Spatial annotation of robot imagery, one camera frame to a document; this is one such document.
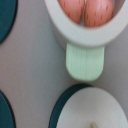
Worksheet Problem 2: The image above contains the pink pot lid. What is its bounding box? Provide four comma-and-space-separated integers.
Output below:
57, 87, 128, 128

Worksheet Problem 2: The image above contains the pink stove board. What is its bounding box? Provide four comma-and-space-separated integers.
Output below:
0, 0, 128, 128

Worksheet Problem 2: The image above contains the black burner front right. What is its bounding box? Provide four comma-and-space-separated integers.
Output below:
0, 91, 15, 128

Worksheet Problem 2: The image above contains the cream pot with pink food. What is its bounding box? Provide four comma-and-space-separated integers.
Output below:
44, 0, 128, 81

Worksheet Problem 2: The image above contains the black burner front left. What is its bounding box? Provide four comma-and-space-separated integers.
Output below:
48, 83, 89, 128

